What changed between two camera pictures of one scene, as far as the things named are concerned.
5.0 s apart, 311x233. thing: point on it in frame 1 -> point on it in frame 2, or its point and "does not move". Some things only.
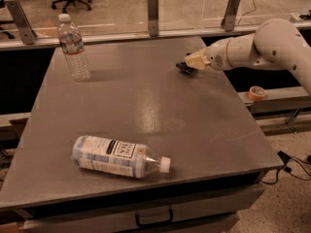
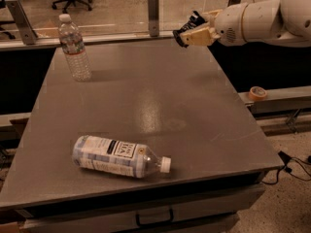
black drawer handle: (141, 225) does not move
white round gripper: (217, 58) -> (227, 27)
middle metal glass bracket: (153, 14) does not move
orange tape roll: (257, 93) does not move
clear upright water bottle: (72, 47) does not move
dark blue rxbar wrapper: (186, 69) -> (194, 20)
